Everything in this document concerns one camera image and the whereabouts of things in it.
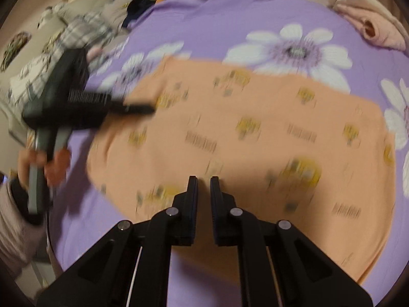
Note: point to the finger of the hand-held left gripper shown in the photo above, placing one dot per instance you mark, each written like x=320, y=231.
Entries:
x=134, y=109

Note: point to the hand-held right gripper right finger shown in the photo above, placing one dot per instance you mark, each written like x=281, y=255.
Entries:
x=215, y=198

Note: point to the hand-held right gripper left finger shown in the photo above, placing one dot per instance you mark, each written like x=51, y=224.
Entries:
x=191, y=198

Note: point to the orange printed shirt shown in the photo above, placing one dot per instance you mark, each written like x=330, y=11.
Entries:
x=255, y=153

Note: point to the person's left forearm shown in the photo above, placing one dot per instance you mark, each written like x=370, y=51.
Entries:
x=16, y=230

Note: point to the person's left hand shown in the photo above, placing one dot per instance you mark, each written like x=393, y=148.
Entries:
x=59, y=168

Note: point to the light pink cloth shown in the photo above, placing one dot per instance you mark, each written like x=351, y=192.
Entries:
x=94, y=52

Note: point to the grey plaid pillow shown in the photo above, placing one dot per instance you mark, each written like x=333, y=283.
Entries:
x=86, y=28

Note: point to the beige pillow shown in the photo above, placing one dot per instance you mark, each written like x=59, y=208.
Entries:
x=83, y=3

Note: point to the dark navy cloth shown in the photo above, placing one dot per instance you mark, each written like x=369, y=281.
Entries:
x=140, y=8

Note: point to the purple floral bed sheet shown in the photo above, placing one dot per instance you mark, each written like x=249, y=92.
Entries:
x=223, y=22

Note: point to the folded pink garment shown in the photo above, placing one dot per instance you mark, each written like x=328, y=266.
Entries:
x=386, y=28

